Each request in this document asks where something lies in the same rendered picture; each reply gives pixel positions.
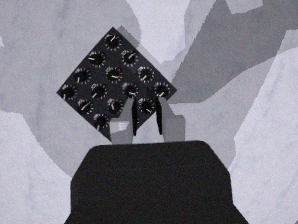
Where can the black knob box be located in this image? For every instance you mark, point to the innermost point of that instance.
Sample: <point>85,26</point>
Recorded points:
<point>100,99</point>

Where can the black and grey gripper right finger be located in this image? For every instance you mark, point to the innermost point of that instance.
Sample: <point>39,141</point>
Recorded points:
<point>171,126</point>

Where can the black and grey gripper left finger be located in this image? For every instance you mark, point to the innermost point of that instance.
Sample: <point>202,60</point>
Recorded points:
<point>123,128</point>

